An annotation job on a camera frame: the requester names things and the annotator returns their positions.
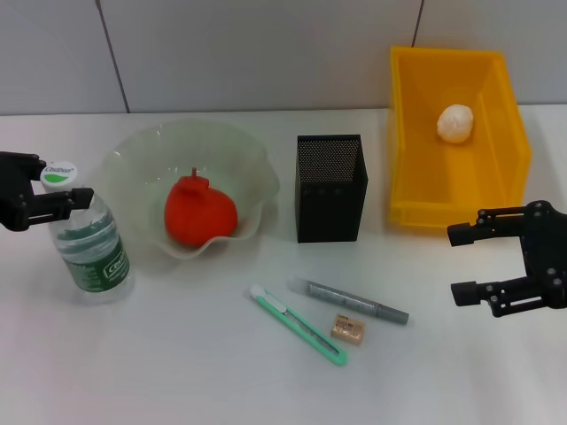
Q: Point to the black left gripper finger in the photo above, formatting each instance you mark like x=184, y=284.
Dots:
x=82, y=198
x=34, y=166

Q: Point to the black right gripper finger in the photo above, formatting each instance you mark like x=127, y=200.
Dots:
x=465, y=293
x=460, y=234

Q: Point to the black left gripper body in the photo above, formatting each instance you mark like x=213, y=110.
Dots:
x=11, y=190

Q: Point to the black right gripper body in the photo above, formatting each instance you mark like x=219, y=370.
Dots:
x=547, y=252

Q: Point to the green label water bottle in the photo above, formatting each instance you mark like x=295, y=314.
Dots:
x=93, y=265

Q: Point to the white paper ball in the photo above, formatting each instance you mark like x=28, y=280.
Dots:
x=455, y=123

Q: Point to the orange fruit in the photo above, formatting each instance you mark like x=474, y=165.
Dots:
x=199, y=212

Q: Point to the grey marker pen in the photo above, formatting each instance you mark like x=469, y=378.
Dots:
x=345, y=301

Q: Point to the beige eraser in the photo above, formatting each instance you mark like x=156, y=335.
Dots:
x=347, y=329

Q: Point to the black mesh pen holder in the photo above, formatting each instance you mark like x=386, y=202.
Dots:
x=328, y=212

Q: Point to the translucent green fruit plate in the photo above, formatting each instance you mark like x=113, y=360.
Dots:
x=230, y=155

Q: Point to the green utility knife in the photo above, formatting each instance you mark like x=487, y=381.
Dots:
x=305, y=329

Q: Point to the yellow plastic bin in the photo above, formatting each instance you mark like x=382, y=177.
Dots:
x=460, y=186

